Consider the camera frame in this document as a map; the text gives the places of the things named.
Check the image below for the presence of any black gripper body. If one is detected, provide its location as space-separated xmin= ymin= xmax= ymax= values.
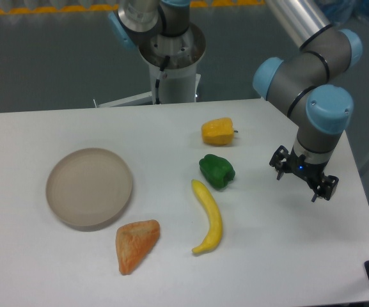
xmin=287 ymin=152 xmax=327 ymax=189

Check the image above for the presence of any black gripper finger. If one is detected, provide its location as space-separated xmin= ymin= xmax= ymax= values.
xmin=269 ymin=145 xmax=290 ymax=180
xmin=310 ymin=174 xmax=338 ymax=202

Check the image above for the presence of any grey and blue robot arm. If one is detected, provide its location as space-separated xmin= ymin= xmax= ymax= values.
xmin=109 ymin=1 xmax=363 ymax=200

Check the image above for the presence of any green bell pepper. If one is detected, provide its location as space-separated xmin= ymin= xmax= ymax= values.
xmin=199 ymin=154 xmax=235 ymax=190

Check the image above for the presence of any yellow bell pepper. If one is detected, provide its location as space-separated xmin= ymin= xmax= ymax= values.
xmin=201 ymin=117 xmax=238 ymax=146

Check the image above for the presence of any yellow banana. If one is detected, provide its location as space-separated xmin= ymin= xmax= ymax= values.
xmin=191 ymin=179 xmax=223 ymax=255

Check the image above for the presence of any orange triangular bread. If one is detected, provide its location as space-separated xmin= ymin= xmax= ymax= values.
xmin=115 ymin=219 xmax=161 ymax=275

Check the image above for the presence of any beige round plate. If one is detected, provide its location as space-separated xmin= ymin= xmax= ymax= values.
xmin=45 ymin=148 xmax=133 ymax=231

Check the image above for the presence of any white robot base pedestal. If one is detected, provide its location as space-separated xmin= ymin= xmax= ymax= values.
xmin=97 ymin=23 xmax=206 ymax=108

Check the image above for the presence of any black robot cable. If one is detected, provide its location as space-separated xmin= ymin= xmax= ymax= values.
xmin=153 ymin=54 xmax=171 ymax=105

